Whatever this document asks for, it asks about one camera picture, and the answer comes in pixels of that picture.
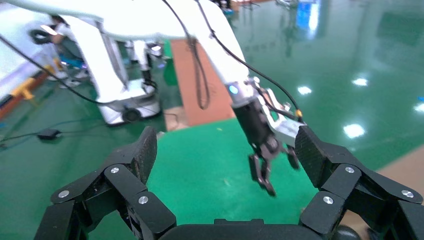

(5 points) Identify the blurry standing person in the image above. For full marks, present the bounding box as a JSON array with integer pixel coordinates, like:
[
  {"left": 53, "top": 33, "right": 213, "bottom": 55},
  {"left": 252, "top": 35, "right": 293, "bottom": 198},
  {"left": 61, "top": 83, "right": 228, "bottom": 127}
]
[{"left": 29, "top": 14, "right": 89, "bottom": 89}]

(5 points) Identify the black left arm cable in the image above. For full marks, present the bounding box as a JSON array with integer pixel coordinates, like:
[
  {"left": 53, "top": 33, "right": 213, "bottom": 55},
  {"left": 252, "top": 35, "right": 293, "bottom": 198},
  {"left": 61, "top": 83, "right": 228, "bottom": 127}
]
[{"left": 162, "top": 0, "right": 304, "bottom": 120}]

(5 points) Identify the black wired computer mouse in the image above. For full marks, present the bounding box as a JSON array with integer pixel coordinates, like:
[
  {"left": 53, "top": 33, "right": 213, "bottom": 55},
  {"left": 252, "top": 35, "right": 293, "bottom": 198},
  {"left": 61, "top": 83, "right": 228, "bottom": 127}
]
[{"left": 331, "top": 224, "right": 363, "bottom": 240}]

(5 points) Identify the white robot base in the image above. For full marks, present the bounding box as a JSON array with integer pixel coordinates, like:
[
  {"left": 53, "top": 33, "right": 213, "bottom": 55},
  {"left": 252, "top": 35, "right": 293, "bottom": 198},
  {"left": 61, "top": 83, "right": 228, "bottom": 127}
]
[{"left": 66, "top": 19, "right": 163, "bottom": 127}]

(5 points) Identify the black power adapter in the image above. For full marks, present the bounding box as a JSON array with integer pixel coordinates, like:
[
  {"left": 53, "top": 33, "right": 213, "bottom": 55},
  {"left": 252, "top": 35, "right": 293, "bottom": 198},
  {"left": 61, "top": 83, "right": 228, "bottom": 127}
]
[{"left": 0, "top": 118, "right": 110, "bottom": 145}]

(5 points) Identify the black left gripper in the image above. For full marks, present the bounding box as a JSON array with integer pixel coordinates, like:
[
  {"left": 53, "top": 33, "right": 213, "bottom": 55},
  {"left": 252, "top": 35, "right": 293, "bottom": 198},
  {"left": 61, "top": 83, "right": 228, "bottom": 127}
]
[{"left": 232, "top": 98, "right": 301, "bottom": 198}]

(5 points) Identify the green table cloth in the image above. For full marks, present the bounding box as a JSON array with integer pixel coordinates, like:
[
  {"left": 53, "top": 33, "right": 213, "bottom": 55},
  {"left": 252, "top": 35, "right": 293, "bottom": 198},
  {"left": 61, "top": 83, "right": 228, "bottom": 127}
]
[{"left": 145, "top": 118, "right": 321, "bottom": 226}]

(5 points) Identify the yellow floor stand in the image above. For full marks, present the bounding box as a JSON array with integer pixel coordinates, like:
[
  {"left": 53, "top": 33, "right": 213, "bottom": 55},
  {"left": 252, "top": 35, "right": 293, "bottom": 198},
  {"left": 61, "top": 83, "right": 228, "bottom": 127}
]
[{"left": 9, "top": 76, "right": 37, "bottom": 101}]

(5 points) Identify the brown wooden board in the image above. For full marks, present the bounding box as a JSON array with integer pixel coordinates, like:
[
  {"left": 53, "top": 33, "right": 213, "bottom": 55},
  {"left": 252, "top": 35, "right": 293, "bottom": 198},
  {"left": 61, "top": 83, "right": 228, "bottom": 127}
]
[{"left": 163, "top": 39, "right": 237, "bottom": 132}]

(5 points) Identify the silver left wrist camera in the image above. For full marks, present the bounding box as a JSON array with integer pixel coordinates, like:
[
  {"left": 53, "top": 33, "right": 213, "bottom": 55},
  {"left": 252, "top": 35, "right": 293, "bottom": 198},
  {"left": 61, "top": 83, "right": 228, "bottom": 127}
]
[{"left": 259, "top": 87, "right": 307, "bottom": 148}]

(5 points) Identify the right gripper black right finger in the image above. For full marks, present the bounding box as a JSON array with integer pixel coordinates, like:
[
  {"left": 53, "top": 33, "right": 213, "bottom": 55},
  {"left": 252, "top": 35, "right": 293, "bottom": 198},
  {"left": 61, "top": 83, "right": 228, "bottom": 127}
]
[{"left": 294, "top": 125, "right": 424, "bottom": 240}]

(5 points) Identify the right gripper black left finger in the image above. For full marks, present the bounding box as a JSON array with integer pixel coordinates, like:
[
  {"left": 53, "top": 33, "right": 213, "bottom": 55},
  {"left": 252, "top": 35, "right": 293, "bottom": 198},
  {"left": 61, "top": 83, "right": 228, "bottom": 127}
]
[{"left": 33, "top": 125, "right": 177, "bottom": 240}]

